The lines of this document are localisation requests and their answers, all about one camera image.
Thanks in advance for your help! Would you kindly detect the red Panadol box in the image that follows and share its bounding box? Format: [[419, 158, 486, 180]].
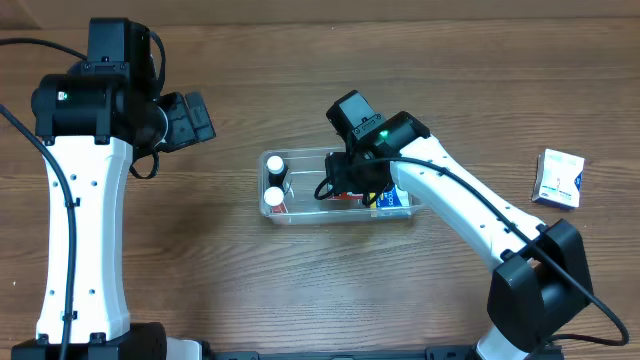
[[328, 192, 363, 202]]

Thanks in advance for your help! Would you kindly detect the blue yellow VapoDrops box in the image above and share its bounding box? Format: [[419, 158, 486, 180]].
[[370, 186, 411, 209]]

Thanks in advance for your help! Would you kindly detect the clear plastic container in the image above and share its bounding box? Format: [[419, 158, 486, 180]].
[[257, 147, 424, 225]]

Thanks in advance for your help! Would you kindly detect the black bottle white cap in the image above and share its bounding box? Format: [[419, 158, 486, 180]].
[[266, 155, 288, 190]]

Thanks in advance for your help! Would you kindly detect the orange bottle white cap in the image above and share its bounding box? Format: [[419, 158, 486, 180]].
[[263, 186, 287, 214]]

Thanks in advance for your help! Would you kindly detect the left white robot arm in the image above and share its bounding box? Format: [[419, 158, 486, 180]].
[[11, 62, 215, 359]]

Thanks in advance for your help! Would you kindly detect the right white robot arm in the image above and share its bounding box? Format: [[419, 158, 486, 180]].
[[325, 108, 593, 359]]

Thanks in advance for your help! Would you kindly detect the white blue medicine box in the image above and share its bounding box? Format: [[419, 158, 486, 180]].
[[532, 149, 585, 210]]

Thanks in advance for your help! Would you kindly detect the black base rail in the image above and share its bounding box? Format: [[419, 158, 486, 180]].
[[204, 345, 479, 360]]

